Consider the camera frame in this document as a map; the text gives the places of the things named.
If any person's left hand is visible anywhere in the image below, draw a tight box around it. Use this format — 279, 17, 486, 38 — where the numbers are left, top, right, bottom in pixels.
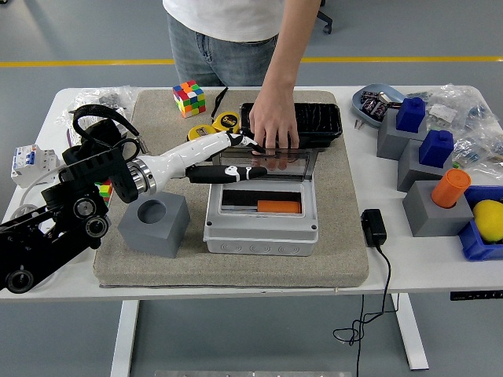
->
248, 84, 300, 170

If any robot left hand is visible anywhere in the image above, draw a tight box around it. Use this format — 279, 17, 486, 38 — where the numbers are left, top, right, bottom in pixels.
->
145, 130, 269, 194

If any smoky transparent box lid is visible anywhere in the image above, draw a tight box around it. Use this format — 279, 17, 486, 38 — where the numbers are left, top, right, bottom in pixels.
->
211, 147, 318, 181

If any grey block with round hole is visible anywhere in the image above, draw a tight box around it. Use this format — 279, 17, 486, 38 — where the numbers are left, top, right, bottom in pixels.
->
117, 192, 191, 259

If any orange cylinder battery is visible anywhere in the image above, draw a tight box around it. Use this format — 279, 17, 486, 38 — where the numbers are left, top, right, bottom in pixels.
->
431, 168, 472, 209
257, 199, 302, 214

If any black plastic tray box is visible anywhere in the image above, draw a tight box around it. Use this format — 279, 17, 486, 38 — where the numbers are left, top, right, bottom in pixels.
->
239, 102, 343, 152

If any grey electrical junction box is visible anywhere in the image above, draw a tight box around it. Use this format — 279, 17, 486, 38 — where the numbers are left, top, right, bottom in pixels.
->
203, 180, 320, 257

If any yellow tape measure plain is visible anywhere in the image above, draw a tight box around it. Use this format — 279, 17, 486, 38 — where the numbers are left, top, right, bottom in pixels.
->
187, 124, 217, 142

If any yellow tape measure 5m label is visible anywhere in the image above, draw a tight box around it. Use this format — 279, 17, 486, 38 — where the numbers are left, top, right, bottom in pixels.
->
211, 86, 241, 134

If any colourful puzzle cube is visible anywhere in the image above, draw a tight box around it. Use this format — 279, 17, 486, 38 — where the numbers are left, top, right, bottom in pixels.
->
96, 181, 114, 207
172, 80, 207, 118

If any light blue dish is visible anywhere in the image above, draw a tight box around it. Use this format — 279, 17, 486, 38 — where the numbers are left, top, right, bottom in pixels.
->
351, 82, 406, 129

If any black office chair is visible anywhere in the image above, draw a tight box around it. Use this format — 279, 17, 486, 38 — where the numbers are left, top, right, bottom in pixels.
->
316, 0, 334, 35

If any person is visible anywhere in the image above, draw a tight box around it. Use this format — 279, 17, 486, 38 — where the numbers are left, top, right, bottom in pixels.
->
162, 0, 321, 87

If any clear bag of small parts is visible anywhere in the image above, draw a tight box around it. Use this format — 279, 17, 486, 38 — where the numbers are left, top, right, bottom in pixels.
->
451, 130, 503, 181
406, 82, 498, 132
54, 85, 139, 126

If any silver black clip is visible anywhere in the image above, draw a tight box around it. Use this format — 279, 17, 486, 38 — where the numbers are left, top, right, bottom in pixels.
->
377, 91, 404, 110

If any grey holder block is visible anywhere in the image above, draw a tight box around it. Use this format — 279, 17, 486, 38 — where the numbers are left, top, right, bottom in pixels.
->
397, 139, 454, 193
376, 108, 429, 161
402, 180, 475, 238

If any grey-brown fabric mat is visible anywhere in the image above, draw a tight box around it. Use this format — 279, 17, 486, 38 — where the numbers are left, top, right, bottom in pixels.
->
92, 89, 370, 289

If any blue stepped block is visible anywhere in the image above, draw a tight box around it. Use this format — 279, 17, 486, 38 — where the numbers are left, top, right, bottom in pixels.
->
418, 130, 455, 167
395, 97, 427, 133

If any black power adapter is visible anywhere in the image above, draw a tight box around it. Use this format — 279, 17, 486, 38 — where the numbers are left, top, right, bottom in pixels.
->
361, 209, 388, 248

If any white circuit breaker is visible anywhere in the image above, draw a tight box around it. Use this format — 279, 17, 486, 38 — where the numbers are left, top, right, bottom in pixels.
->
10, 144, 61, 189

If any white table leg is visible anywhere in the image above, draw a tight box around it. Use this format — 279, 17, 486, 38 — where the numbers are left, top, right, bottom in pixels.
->
391, 293, 430, 371
110, 300, 140, 377

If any yellow lemon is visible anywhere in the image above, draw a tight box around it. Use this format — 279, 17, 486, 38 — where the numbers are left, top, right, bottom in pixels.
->
472, 199, 503, 244

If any blue plastic bin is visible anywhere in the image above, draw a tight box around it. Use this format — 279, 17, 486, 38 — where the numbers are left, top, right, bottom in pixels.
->
458, 185, 503, 262

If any black table control panel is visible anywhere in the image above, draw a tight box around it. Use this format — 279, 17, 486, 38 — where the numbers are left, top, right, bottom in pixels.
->
450, 290, 503, 302

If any white wall socket pack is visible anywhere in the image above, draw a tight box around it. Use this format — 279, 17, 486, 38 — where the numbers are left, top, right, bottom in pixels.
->
64, 112, 76, 148

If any white power cord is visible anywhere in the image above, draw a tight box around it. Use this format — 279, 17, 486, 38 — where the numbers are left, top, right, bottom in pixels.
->
9, 164, 64, 221

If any black adapter cord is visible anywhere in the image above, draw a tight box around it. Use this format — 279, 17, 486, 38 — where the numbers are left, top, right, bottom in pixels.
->
332, 243, 402, 377

